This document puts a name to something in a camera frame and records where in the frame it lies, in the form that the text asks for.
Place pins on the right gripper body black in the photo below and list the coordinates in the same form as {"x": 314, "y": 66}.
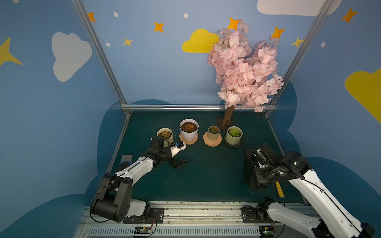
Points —
{"x": 257, "y": 177}

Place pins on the black saucer under green pot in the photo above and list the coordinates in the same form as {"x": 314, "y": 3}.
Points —
{"x": 233, "y": 145}

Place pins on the small beige succulent pot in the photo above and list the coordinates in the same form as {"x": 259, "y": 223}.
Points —
{"x": 213, "y": 133}

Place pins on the white ribbed succulent pot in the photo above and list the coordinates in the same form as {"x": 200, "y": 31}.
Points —
{"x": 189, "y": 128}

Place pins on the right circuit board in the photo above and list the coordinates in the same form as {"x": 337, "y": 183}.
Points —
{"x": 266, "y": 232}

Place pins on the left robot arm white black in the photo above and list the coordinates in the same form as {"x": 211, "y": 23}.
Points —
{"x": 113, "y": 200}

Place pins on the blue yellow garden fork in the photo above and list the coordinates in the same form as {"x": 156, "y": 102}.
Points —
{"x": 279, "y": 190}

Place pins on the aluminium front rail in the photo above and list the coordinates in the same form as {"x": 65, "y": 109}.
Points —
{"x": 184, "y": 219}

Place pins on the pink cherry blossom tree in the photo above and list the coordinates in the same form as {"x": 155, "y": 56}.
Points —
{"x": 247, "y": 76}

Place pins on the yellow ribbed succulent pot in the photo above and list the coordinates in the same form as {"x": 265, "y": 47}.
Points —
{"x": 168, "y": 135}

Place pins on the dark green watering can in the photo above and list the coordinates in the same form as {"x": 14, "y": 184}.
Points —
{"x": 247, "y": 146}

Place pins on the pink saucer under beige pot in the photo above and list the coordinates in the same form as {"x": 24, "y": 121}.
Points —
{"x": 212, "y": 143}

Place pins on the left circuit board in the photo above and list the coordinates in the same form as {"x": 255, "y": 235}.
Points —
{"x": 142, "y": 231}

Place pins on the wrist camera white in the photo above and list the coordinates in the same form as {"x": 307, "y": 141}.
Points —
{"x": 177, "y": 147}
{"x": 261, "y": 159}

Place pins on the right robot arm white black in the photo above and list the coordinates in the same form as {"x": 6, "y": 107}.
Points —
{"x": 334, "y": 220}

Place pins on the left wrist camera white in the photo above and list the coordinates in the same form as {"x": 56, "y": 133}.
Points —
{"x": 177, "y": 147}

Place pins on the pink saucer under white pot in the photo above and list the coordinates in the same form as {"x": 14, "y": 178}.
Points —
{"x": 188, "y": 142}

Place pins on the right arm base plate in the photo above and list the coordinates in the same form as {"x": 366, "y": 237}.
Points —
{"x": 252, "y": 215}

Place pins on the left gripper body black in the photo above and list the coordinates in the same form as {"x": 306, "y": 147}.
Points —
{"x": 171, "y": 159}

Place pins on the circuit board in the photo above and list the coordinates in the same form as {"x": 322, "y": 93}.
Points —
{"x": 142, "y": 231}
{"x": 266, "y": 232}

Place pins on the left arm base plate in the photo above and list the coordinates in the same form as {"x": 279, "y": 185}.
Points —
{"x": 156, "y": 214}

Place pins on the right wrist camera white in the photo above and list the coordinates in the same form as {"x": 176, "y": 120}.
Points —
{"x": 261, "y": 159}

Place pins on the pale green succulent pot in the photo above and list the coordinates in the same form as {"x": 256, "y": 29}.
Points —
{"x": 233, "y": 135}

